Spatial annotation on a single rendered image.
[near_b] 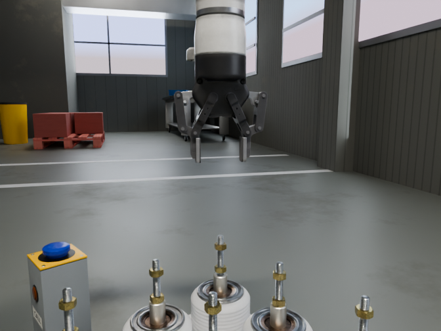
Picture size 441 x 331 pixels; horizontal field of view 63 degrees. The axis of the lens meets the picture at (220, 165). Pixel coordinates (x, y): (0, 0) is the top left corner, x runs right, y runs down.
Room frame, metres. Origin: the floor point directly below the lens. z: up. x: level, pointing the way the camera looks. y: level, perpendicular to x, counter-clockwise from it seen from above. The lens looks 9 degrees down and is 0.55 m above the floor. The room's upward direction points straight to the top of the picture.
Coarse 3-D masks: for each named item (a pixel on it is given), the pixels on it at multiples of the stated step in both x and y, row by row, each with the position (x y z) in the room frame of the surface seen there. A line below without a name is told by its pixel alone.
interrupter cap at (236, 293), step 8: (208, 280) 0.57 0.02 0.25; (232, 280) 0.57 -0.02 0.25; (200, 288) 0.54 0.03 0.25; (208, 288) 0.55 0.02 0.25; (232, 288) 0.55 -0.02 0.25; (240, 288) 0.54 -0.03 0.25; (200, 296) 0.52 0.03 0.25; (208, 296) 0.52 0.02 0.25; (224, 296) 0.53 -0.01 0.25; (232, 296) 0.52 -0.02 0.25; (240, 296) 0.52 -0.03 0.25
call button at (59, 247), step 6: (48, 246) 0.53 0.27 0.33; (54, 246) 0.53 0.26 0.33; (60, 246) 0.53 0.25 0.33; (66, 246) 0.53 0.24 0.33; (48, 252) 0.52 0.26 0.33; (54, 252) 0.52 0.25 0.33; (60, 252) 0.52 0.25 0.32; (66, 252) 0.53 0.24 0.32; (48, 258) 0.52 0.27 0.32; (54, 258) 0.52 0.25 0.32
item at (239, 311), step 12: (192, 300) 0.52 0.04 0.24; (240, 300) 0.51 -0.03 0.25; (192, 312) 0.52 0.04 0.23; (204, 312) 0.50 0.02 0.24; (228, 312) 0.49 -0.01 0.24; (240, 312) 0.50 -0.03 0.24; (192, 324) 0.52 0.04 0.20; (204, 324) 0.50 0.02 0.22; (228, 324) 0.49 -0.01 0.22; (240, 324) 0.50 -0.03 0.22
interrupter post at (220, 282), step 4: (216, 276) 0.53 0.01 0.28; (220, 276) 0.53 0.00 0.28; (224, 276) 0.53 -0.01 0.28; (216, 280) 0.53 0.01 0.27; (220, 280) 0.53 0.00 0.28; (224, 280) 0.53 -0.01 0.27; (216, 284) 0.53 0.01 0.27; (220, 284) 0.53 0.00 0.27; (224, 284) 0.53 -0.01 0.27; (216, 288) 0.53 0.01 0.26; (220, 288) 0.53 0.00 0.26; (224, 288) 0.53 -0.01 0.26; (220, 292) 0.53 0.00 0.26; (224, 292) 0.53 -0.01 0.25
